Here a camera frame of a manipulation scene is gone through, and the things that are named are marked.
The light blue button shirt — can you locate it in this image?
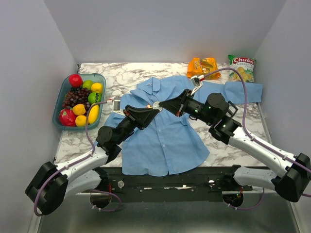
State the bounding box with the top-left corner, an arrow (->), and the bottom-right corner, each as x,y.
109,76 -> 259,176

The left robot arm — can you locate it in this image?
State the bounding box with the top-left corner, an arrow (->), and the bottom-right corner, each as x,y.
25,103 -> 162,216

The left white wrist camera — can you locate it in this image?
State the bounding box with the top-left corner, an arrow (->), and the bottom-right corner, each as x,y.
112,98 -> 124,115

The yellow toy lemon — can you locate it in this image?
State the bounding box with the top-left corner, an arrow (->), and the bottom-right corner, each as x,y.
72,104 -> 86,116

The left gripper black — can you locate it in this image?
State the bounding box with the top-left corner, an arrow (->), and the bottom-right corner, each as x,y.
115,105 -> 159,146

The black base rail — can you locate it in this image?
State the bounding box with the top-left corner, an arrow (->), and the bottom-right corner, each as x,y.
90,166 -> 252,207

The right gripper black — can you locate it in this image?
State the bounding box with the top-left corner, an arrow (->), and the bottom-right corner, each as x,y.
159,89 -> 214,125

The green toy lime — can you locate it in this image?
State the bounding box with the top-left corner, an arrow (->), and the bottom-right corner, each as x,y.
82,80 -> 94,90
87,92 -> 102,104

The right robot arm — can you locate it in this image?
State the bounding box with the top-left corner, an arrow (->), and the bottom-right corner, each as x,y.
159,89 -> 311,202

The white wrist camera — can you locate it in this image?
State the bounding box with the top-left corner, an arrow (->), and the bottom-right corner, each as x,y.
112,98 -> 124,115
190,75 -> 205,96

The green cassava chips bag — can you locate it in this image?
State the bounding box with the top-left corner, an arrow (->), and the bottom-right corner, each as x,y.
228,55 -> 256,83

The dark toy grape bunch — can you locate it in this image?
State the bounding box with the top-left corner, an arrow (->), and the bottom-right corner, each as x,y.
62,87 -> 91,110

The pink toy dragon fruit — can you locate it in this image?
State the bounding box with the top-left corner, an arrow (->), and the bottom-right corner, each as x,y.
59,108 -> 77,127

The orange toy fruit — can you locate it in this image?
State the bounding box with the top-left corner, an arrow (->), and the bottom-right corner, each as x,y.
75,115 -> 89,127
91,83 -> 103,94

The orange mango gummy bag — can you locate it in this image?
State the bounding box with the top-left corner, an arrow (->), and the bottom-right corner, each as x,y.
186,57 -> 218,78

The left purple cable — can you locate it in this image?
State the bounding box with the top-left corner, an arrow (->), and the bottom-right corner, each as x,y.
33,100 -> 122,216

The red toy apple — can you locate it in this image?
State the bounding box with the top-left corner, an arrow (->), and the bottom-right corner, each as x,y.
68,74 -> 83,88

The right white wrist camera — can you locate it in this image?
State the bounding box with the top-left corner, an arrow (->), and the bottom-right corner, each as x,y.
190,75 -> 205,96

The yellow toy mango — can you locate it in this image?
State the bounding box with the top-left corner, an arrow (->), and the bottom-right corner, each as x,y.
88,104 -> 99,124

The black brooch box red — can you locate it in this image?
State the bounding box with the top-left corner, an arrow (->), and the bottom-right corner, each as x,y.
227,101 -> 238,118

